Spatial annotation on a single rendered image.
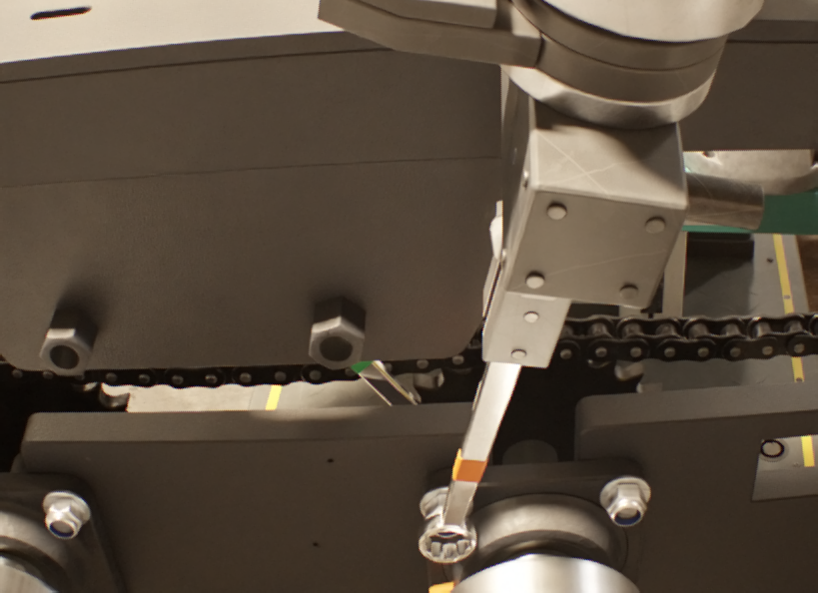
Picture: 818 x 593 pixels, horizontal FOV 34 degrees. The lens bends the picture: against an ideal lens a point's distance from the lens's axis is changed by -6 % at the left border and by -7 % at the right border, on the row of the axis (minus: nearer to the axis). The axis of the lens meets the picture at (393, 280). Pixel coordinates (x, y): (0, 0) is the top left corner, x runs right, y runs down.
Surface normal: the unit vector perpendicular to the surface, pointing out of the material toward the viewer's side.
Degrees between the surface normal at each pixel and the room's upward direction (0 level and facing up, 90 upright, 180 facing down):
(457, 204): 90
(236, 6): 0
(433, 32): 105
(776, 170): 70
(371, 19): 99
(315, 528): 90
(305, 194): 90
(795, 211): 90
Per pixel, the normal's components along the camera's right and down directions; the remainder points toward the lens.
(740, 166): -0.45, 0.25
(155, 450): -0.02, 0.59
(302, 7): -0.07, -0.80
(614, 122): 0.01, 0.79
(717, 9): 0.37, 0.76
